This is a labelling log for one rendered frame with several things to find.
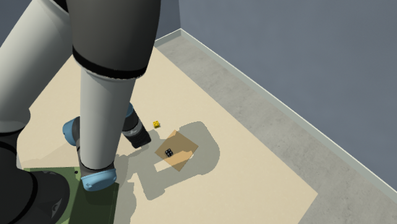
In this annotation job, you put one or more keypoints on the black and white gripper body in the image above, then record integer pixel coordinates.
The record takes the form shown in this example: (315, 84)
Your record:
(138, 136)

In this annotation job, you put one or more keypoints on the tan square mat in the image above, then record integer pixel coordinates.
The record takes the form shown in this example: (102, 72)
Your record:
(182, 149)

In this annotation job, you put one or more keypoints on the yellow die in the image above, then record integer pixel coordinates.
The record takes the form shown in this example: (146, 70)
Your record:
(156, 124)

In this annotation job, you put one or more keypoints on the black die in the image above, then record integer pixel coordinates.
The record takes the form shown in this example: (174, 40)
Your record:
(169, 152)

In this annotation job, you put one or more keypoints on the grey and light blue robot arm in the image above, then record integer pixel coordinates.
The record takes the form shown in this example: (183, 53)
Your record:
(107, 38)

